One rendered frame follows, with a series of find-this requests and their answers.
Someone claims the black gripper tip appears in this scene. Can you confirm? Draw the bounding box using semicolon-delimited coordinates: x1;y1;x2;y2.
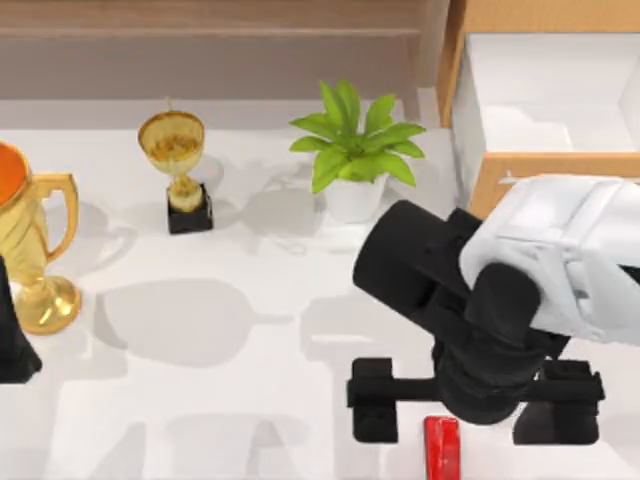
0;256;44;386

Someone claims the large gold trophy orange inside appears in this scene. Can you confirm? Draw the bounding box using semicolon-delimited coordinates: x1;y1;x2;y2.
0;141;83;336

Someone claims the wooden shelf unit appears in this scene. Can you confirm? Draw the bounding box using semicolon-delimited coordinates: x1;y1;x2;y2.
0;0;452;102

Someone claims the red block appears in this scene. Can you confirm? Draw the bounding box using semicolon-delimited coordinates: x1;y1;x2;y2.
423;414;461;480

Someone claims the pale wooden drawer front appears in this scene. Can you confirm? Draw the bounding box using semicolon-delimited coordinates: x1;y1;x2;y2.
468;151;640;222

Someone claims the open wooden drawer white inside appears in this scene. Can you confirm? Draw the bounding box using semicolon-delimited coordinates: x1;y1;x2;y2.
436;0;640;222

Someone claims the small gold trophy black base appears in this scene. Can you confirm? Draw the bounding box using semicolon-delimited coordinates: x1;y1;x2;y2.
137;96;216;236

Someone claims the green plant in white pot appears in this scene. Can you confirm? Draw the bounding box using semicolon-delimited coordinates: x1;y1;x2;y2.
288;78;428;225

